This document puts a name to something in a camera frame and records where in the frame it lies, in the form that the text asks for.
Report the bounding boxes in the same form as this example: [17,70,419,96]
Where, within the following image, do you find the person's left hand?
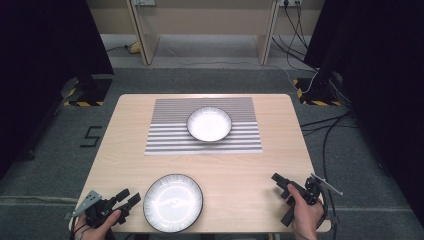
[81,209,123,240]

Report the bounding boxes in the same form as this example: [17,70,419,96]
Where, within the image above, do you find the black floor cables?
[299,111,355,236]

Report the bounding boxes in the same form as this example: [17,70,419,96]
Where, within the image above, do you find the dark curtain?
[303,0,424,229]
[0,0,115,179]

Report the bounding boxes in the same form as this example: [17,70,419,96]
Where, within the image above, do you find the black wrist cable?
[68,216,88,240]

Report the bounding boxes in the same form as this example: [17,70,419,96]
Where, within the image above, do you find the wooden desk leg panel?
[254,0,280,66]
[125,0,161,66]

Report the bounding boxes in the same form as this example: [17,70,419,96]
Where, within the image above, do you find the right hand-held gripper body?
[280,173,344,228]

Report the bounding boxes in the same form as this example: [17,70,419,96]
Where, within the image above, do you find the person's right hand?
[287,183,324,240]

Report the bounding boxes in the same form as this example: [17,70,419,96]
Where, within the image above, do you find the grey striped placemat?
[144,97,264,156]

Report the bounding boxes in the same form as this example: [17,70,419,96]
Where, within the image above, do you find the white plate with dark rim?
[186,106,233,143]
[142,173,204,234]

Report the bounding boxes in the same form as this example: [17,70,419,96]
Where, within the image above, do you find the black cables from outlet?
[271,3,318,73]

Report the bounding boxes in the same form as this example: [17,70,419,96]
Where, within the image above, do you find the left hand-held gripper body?
[72,190,129,230]

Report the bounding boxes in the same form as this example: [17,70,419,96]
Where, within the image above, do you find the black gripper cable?
[316,189,331,231]

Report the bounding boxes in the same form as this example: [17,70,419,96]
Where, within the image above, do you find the thin white cable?
[164,43,320,95]

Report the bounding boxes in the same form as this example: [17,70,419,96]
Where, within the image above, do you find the black stand base hazard tape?
[63,77,113,108]
[293,77,343,107]

